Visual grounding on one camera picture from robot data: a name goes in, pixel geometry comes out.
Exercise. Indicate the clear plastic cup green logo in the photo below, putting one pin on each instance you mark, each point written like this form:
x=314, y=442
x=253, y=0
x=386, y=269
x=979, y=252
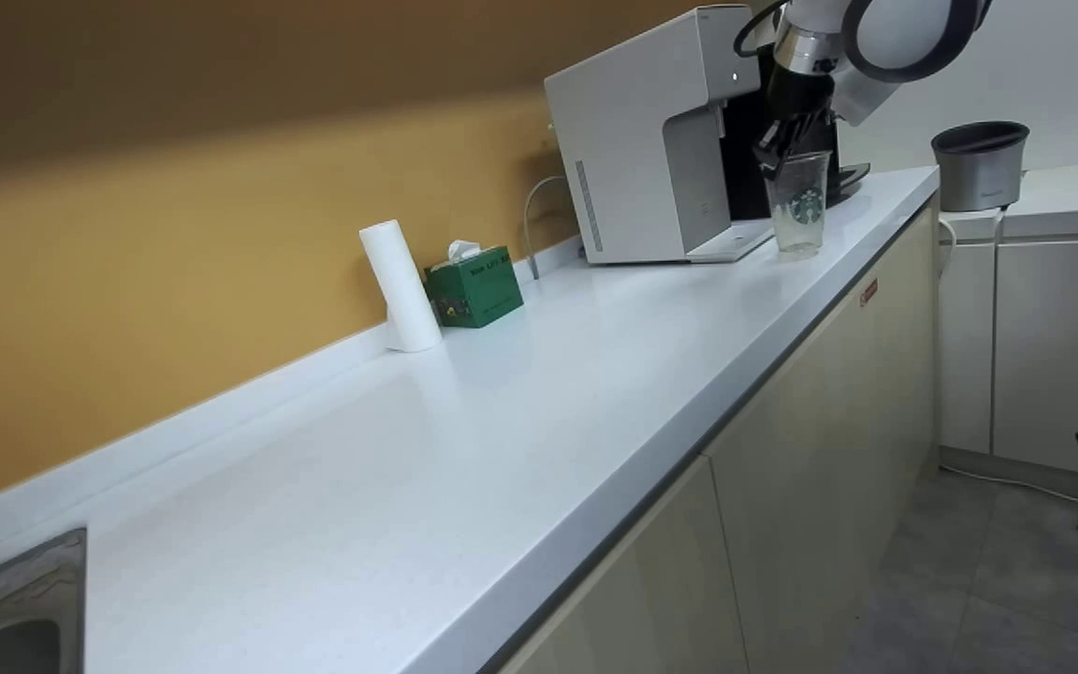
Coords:
x=798, y=206

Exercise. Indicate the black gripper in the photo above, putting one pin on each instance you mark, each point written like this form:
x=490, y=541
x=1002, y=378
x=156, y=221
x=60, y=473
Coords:
x=803, y=97

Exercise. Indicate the white water dispenser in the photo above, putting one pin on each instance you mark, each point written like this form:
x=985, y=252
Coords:
x=627, y=136

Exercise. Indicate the white side cabinet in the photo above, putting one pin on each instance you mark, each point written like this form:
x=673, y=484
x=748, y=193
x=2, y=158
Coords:
x=1064, y=322

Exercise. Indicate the beige counter cabinet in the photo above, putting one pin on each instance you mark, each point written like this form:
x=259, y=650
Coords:
x=813, y=473

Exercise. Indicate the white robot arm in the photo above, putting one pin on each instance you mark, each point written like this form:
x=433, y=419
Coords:
x=913, y=38

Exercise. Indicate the green tissue box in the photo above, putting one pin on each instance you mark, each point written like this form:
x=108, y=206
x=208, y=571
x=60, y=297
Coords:
x=475, y=291

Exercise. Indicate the dark grey bucket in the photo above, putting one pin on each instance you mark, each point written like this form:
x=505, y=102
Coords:
x=979, y=163

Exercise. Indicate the stainless steel sink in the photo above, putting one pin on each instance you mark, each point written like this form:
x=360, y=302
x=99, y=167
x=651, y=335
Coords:
x=17, y=611

